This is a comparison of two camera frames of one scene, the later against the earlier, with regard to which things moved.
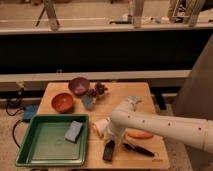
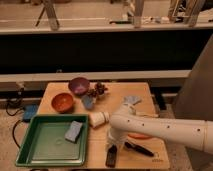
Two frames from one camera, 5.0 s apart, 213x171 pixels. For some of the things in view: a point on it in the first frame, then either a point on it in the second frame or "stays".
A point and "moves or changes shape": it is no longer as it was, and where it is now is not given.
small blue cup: [88, 101] stays
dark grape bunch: [98, 89] stays
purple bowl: [79, 86] stays
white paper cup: [101, 127] → [98, 118]
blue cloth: [133, 99] stays
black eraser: [109, 151] moves or changes shape
